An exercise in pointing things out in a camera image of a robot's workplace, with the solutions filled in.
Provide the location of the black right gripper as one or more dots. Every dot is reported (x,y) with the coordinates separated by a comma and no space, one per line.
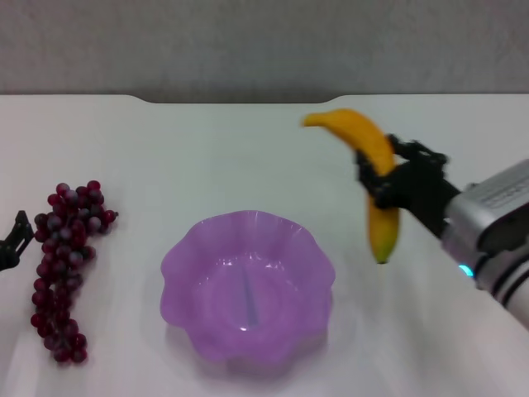
(417,186)

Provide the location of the purple scalloped plastic bowl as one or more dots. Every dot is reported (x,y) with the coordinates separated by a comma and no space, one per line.
(248,289)

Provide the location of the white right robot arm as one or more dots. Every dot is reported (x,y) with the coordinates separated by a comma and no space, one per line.
(512,289)

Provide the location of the dark red grape bunch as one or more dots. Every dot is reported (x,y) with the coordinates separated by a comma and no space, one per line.
(62,248)

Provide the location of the yellow banana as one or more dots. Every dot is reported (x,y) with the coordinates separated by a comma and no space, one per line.
(363,128)

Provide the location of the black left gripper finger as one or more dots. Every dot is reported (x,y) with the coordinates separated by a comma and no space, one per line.
(16,244)

